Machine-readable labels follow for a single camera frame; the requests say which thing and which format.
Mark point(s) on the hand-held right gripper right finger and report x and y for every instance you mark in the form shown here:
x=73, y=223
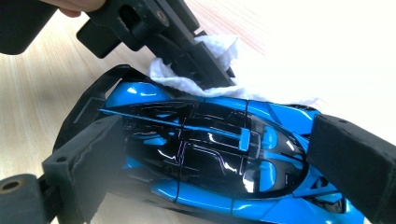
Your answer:
x=358, y=165

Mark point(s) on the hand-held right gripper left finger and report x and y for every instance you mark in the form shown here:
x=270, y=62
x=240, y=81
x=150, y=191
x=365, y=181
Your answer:
x=84, y=161

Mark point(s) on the white wet wipe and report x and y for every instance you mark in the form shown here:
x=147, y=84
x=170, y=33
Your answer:
x=225, y=46

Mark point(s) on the blue and black toy car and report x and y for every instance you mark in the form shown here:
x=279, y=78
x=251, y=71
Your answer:
x=202, y=149

